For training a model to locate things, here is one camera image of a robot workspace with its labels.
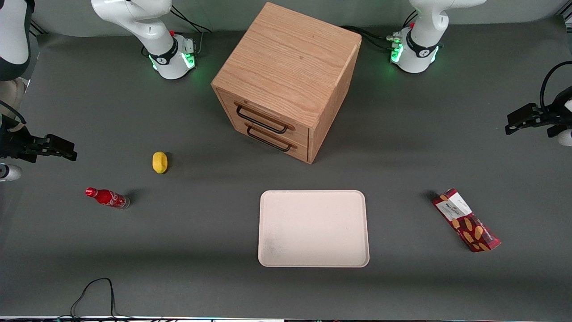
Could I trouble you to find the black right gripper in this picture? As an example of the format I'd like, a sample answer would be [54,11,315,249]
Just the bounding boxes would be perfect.
[0,117,78,163]

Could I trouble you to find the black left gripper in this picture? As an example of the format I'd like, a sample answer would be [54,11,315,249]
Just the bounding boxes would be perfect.
[505,86,572,138]

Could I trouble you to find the red cookie box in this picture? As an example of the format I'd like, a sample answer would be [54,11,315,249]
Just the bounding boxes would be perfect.
[432,188,501,253]

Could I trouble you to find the beige plastic tray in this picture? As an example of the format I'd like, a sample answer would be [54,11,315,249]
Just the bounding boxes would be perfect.
[258,190,370,268]

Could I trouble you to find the red cola bottle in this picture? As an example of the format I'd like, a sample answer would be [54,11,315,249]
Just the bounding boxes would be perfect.
[85,187,131,210]

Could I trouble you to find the wooden drawer front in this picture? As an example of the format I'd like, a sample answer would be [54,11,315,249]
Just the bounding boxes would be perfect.
[222,112,309,163]
[215,88,310,147]

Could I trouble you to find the wooden drawer cabinet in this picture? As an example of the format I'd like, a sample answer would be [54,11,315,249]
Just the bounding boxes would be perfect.
[211,2,363,165]

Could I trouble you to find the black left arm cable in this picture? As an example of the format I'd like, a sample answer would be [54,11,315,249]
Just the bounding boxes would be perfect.
[539,61,572,109]

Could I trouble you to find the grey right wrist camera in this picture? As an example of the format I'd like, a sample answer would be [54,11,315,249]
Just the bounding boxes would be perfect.
[0,164,22,182]

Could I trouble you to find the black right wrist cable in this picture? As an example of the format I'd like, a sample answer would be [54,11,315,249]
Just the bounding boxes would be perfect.
[0,99,27,126]

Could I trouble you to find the black looped table cable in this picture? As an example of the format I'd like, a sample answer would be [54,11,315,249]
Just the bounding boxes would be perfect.
[54,277,166,321]

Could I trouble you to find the black left base cables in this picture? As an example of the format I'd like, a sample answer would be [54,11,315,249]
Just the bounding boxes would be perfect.
[341,10,419,51]

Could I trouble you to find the black base cables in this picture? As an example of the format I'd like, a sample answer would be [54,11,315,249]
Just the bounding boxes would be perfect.
[170,4,212,54]
[341,10,419,51]

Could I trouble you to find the black right base cables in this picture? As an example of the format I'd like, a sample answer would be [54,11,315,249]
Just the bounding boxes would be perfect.
[170,4,212,54]

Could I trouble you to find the black metal drawer handle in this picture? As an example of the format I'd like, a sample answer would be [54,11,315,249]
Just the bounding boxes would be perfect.
[246,125,293,153]
[235,103,290,135]

